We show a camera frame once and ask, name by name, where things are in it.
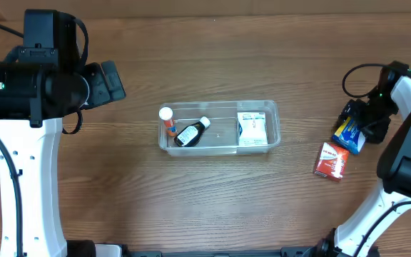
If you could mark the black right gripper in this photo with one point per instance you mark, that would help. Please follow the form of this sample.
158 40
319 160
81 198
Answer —
364 116

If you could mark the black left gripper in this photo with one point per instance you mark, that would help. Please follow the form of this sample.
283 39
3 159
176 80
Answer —
103 86

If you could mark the blue cough drops box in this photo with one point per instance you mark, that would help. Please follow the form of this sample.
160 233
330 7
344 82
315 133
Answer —
349 136

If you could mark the red medicine box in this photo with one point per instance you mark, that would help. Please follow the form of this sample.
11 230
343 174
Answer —
331 162

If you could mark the orange tube white cap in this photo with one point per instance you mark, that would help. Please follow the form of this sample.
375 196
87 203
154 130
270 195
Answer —
166 115

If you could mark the dark syrup bottle white cap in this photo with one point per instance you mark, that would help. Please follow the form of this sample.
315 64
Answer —
191 134

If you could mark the white medicine box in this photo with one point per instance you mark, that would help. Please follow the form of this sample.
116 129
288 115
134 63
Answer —
252 129

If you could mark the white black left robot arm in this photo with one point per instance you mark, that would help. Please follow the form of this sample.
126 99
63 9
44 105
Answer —
43 80

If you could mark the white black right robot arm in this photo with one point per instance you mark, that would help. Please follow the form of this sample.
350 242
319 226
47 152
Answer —
392 195

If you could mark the clear plastic container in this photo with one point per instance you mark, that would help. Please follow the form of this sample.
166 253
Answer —
222 137

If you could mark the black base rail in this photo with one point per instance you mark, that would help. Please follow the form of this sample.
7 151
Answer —
191 251

